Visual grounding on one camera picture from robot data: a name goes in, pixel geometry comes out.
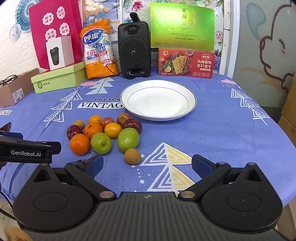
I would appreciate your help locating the red yellow plum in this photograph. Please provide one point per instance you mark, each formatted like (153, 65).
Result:
(123, 118)

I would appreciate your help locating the large orange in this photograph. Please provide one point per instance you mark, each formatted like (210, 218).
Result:
(79, 144)

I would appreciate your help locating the dark red plum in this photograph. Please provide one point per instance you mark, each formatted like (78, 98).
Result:
(74, 131)
(132, 124)

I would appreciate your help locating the shiny green gift box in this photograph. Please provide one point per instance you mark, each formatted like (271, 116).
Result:
(182, 25)

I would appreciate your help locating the white plate with blue rim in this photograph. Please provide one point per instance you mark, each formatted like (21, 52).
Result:
(159, 102)

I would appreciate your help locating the brown cardboard box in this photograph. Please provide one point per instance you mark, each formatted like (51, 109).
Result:
(16, 89)

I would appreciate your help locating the white window frame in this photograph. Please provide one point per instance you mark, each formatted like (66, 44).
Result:
(227, 37)

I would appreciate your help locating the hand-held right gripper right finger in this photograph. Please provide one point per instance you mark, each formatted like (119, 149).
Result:
(201, 164)

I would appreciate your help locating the blue printed tablecloth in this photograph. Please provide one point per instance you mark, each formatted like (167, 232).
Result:
(219, 129)

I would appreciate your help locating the brown longan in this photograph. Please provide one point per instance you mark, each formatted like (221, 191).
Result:
(79, 122)
(132, 156)

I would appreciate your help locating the light green shoe box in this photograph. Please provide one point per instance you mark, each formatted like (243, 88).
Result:
(60, 77)

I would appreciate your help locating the wall poster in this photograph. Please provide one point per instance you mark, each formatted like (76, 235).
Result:
(99, 9)

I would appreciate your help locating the orange paper cup pack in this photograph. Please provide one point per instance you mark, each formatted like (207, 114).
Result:
(99, 51)

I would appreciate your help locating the blue fan wall decoration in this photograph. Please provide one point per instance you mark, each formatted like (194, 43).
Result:
(20, 14)

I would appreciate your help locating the oval green fruit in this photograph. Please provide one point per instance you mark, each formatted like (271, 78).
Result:
(128, 139)

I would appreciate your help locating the white cup packaging box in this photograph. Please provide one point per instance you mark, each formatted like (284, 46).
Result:
(60, 52)

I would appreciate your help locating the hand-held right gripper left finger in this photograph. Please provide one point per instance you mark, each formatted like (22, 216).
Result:
(96, 164)

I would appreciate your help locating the round green fruit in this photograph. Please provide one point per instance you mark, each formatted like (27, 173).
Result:
(101, 143)

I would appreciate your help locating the pink paper bag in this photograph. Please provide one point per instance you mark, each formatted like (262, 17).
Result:
(53, 20)

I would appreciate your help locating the black speaker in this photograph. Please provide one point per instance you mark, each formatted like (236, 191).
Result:
(133, 48)

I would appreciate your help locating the small orange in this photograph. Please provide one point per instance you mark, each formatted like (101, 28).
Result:
(95, 119)

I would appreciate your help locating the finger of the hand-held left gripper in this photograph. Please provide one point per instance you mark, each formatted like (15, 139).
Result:
(5, 128)
(27, 143)

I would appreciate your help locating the red cracker box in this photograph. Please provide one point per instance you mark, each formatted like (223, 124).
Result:
(185, 63)

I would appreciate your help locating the stacked cardboard boxes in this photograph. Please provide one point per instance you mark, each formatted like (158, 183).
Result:
(289, 109)

